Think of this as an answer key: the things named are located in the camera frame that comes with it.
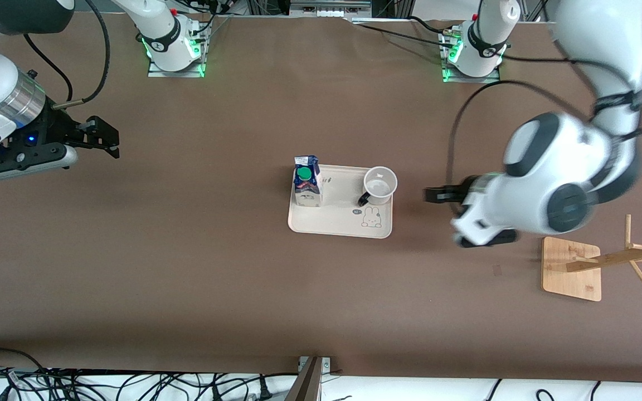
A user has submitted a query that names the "white smiley face mug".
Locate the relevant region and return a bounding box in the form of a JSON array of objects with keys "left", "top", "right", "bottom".
[{"left": 358, "top": 166, "right": 398, "bottom": 207}]

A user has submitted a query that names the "blue and white milk carton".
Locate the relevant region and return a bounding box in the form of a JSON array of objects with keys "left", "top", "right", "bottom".
[{"left": 291, "top": 155, "right": 323, "bottom": 208}]

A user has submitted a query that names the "white tray with bunny print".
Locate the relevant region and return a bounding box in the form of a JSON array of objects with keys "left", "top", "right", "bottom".
[{"left": 288, "top": 165, "right": 394, "bottom": 239}]

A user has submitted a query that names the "wooden mug stand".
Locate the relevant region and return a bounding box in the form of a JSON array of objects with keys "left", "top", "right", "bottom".
[{"left": 541, "top": 214, "right": 642, "bottom": 302}]

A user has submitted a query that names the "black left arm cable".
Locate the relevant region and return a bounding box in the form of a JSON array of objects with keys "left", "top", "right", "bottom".
[{"left": 447, "top": 80, "right": 595, "bottom": 215}]

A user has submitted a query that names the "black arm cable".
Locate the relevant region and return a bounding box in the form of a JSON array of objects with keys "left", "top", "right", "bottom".
[
  {"left": 25, "top": 33, "right": 75, "bottom": 102},
  {"left": 447, "top": 80, "right": 595, "bottom": 215},
  {"left": 53, "top": 0, "right": 111, "bottom": 109}
]

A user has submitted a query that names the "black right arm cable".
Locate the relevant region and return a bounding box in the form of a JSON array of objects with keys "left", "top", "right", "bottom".
[
  {"left": 53, "top": 0, "right": 111, "bottom": 109},
  {"left": 25, "top": 33, "right": 75, "bottom": 102}
]

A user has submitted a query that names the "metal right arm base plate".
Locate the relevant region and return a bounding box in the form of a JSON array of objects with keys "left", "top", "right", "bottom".
[{"left": 147, "top": 16, "right": 206, "bottom": 78}]

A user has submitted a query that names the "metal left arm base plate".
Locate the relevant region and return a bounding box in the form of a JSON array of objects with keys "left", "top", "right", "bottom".
[{"left": 441, "top": 31, "right": 501, "bottom": 84}]

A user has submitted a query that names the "black table cable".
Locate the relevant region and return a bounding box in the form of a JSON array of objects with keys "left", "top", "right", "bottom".
[{"left": 354, "top": 24, "right": 451, "bottom": 46}]

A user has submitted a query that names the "metal table edge bracket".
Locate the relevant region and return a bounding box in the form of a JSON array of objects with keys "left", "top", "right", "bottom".
[{"left": 285, "top": 356, "right": 332, "bottom": 401}]

